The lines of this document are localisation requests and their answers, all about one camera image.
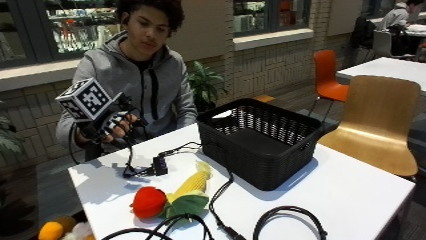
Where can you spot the orange plush fruit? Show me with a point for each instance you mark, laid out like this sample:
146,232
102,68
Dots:
50,230

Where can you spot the black plastic basket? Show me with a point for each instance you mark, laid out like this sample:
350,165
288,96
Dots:
259,143

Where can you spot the orange chair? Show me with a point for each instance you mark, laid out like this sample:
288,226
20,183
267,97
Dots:
327,80

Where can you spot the yellow plush corn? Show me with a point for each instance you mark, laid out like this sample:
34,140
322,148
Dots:
191,191

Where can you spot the green potted plant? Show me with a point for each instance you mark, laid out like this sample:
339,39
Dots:
203,85

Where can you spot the the person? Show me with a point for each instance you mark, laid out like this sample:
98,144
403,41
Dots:
141,83

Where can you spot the small black adapter box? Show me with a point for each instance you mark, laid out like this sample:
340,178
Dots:
159,165

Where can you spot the white marker cube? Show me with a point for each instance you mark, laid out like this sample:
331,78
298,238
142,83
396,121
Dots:
86,100

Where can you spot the white table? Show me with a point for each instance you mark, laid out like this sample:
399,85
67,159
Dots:
390,68

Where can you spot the wooden chair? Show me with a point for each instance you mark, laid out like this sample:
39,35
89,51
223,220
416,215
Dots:
376,126

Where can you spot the white plush toy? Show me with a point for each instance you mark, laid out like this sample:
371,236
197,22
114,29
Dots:
79,231

